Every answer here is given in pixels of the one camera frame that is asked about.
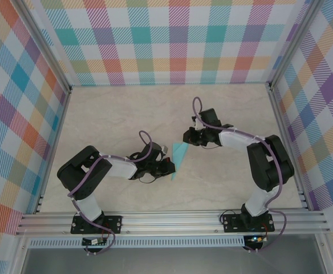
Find light blue cloth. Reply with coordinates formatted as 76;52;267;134
170;142;190;182

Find grey metal sheet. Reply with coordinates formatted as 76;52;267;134
21;247;327;274

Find aluminium mounting rail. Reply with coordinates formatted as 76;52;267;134
15;210;331;237

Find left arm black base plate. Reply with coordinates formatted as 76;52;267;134
71;215;124;235

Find thin black base cable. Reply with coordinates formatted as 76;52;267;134
220;208;243;225

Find slotted grey cable duct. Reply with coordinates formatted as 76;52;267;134
29;238;246;248

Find aluminium table side rail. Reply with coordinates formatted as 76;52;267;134
32;87;73;215
267;82;311;211

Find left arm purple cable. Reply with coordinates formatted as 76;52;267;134
68;130;163;255

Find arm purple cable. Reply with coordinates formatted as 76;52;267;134
68;130;163;255
193;97;287;253

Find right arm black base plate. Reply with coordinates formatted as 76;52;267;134
222;213;275;233

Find aluminium frame post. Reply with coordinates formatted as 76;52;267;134
267;0;323;91
15;0;73;94

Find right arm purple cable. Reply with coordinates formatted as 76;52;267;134
193;97;287;253

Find aluminium frame leg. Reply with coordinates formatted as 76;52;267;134
11;236;32;274
316;232;333;274

